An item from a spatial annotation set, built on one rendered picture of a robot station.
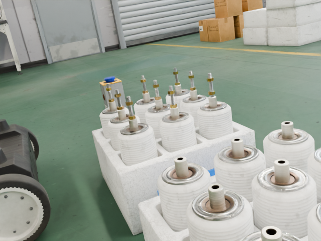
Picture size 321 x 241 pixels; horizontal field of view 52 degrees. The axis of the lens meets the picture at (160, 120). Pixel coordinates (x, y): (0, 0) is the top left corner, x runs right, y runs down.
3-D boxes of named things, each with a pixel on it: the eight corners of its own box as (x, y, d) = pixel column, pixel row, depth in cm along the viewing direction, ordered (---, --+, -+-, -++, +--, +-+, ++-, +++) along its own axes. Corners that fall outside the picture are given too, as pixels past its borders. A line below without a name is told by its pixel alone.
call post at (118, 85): (120, 163, 127) (102, 85, 117) (116, 157, 133) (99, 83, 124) (137, 158, 129) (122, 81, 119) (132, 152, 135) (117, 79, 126)
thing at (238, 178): (240, 257, 62) (231, 171, 56) (214, 229, 70) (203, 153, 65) (281, 237, 65) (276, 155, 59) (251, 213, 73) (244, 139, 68)
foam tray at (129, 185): (133, 236, 84) (119, 174, 78) (102, 176, 119) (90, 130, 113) (259, 187, 96) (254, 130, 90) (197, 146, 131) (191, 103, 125)
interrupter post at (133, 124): (129, 130, 86) (126, 118, 85) (137, 128, 87) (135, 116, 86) (131, 133, 84) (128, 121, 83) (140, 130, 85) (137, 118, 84)
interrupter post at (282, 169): (281, 186, 50) (280, 167, 49) (271, 180, 52) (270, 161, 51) (294, 181, 51) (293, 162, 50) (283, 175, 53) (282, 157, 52)
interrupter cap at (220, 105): (227, 110, 88) (226, 108, 88) (198, 113, 90) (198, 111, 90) (227, 102, 95) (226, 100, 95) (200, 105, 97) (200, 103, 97)
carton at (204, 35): (217, 37, 503) (215, 17, 493) (225, 37, 481) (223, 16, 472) (200, 41, 494) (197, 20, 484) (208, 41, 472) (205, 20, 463)
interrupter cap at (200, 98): (197, 95, 108) (197, 93, 108) (211, 98, 101) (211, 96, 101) (177, 101, 105) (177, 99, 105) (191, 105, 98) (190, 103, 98)
